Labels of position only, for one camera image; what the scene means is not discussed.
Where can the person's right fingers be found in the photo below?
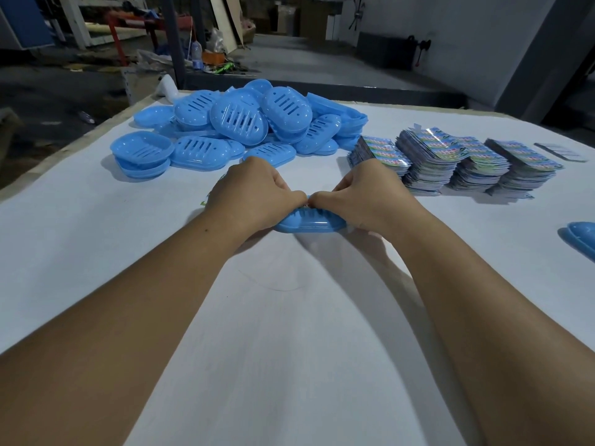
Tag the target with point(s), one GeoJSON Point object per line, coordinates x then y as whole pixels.
{"type": "Point", "coordinates": [327, 197]}

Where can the person's left forearm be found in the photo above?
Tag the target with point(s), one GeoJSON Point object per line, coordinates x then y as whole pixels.
{"type": "Point", "coordinates": [107, 339]}

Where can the orange box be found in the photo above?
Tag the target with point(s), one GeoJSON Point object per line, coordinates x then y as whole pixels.
{"type": "Point", "coordinates": [213, 57]}

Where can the leaning wooden boards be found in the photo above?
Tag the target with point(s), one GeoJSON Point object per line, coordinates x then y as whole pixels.
{"type": "Point", "coordinates": [227, 20]}

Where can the blue soap dish tray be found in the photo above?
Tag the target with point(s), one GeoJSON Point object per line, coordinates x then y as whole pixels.
{"type": "Point", "coordinates": [581, 236]}

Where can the small grey card stack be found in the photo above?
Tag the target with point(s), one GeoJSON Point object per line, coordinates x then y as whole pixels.
{"type": "Point", "coordinates": [560, 152]}

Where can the person's right hand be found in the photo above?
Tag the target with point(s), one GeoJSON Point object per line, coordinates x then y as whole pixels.
{"type": "Point", "coordinates": [367, 197]}

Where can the black wall-mounted box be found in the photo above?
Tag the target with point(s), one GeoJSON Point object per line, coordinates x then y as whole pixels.
{"type": "Point", "coordinates": [388, 51]}

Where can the clear plastic water bottle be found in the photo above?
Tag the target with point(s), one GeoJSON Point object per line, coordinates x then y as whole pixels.
{"type": "Point", "coordinates": [196, 50]}

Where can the dark metal post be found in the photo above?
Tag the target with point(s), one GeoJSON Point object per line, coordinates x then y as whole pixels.
{"type": "Point", "coordinates": [174, 39]}

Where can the person's left fingers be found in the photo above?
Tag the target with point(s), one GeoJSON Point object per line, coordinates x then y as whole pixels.
{"type": "Point", "coordinates": [290, 199]}

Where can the blue plastic soap dish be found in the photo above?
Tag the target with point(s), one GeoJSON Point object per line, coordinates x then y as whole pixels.
{"type": "Point", "coordinates": [309, 221]}

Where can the person's right forearm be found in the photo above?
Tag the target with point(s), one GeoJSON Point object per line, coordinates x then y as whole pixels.
{"type": "Point", "coordinates": [497, 339]}

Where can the red metal frame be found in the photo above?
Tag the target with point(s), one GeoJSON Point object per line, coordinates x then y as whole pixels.
{"type": "Point", "coordinates": [135, 30]}

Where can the pile of blue soap dishes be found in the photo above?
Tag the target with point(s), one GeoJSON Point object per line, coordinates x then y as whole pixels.
{"type": "Point", "coordinates": [241, 125]}

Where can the person's left hand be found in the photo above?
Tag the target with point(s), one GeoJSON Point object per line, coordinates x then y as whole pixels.
{"type": "Point", "coordinates": [246, 199]}

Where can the stacks of colourful printed cards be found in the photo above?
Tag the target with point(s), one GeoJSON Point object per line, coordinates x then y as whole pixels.
{"type": "Point", "coordinates": [458, 160]}

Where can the white wooden frame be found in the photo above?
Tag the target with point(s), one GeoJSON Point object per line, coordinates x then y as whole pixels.
{"type": "Point", "coordinates": [88, 18]}

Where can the white plastic bottle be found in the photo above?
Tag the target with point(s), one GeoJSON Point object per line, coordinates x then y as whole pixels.
{"type": "Point", "coordinates": [166, 87]}

